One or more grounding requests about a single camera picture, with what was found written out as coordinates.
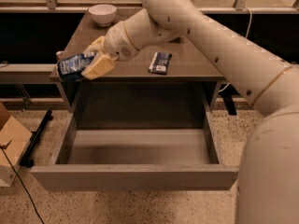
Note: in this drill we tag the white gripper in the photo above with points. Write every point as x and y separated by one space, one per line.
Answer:
118 43

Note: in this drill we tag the crushed blue pepsi can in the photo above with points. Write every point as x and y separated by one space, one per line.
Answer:
69 69

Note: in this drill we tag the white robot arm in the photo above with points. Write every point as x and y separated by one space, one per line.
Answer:
268 180

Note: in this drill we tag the grey cabinet counter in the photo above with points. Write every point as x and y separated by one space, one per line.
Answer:
129 97

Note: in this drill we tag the grey open top drawer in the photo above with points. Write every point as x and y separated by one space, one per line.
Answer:
137 150

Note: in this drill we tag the white ceramic bowl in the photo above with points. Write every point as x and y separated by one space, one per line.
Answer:
103 15

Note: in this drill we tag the dark blue snack packet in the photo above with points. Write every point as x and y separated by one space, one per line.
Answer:
159 63

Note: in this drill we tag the cardboard box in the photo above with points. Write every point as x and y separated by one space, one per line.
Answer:
14 137

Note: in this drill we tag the black bar on floor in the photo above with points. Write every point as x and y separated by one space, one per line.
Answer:
26 158

